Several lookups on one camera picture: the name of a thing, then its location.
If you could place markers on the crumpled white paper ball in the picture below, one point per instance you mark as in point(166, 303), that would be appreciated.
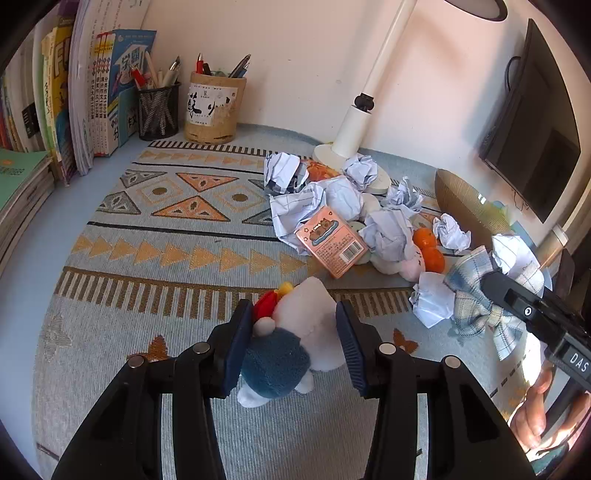
point(364, 170)
point(281, 168)

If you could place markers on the row of upright books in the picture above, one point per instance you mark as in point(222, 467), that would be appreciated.
point(60, 92)

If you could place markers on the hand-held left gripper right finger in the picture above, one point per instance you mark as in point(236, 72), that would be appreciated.
point(351, 355)

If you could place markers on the orange snack packet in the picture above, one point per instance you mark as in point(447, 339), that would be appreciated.
point(318, 170)

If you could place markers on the white desk lamp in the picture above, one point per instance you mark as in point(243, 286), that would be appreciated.
point(355, 124)

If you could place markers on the white plush toy blue hat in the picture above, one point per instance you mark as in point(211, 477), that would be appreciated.
point(304, 318)

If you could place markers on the green tissue pack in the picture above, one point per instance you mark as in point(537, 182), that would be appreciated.
point(502, 212)

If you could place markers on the orange tangerine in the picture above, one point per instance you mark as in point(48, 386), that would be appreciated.
point(434, 259)
point(424, 237)

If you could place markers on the stack of flat green books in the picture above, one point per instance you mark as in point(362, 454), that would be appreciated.
point(18, 184)

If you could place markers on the bamboo pen holder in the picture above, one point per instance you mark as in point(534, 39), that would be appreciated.
point(212, 110)

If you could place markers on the black mesh pen holder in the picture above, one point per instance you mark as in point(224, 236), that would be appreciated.
point(159, 113)

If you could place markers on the blue plaid fabric bow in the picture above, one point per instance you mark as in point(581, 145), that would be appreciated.
point(471, 295)

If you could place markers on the brown ribbed glass bowl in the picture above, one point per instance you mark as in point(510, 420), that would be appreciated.
point(466, 198)

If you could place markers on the person's right hand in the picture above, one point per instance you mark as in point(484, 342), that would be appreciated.
point(531, 415)

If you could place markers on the black wall television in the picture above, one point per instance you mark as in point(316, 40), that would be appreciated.
point(531, 129)

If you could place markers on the dark pen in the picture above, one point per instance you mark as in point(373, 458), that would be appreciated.
point(244, 62)
point(238, 69)

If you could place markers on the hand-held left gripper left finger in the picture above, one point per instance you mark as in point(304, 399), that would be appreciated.
point(238, 355)

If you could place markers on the bunch of white red pens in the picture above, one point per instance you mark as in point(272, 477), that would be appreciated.
point(152, 74)

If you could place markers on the beige thermos bottle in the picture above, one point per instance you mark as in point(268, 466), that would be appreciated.
point(554, 244)

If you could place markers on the pink printed card box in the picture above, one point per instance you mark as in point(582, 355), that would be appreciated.
point(330, 242)

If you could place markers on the patterned woven table mat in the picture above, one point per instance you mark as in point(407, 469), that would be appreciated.
point(184, 258)

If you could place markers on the red pen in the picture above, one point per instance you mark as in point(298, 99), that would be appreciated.
point(199, 63)

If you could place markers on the blue cover book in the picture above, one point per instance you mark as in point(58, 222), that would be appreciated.
point(134, 60)

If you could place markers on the pile of paper balls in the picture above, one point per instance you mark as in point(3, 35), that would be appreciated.
point(388, 230)

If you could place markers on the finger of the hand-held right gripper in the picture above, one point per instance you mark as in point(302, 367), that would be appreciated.
point(508, 293)

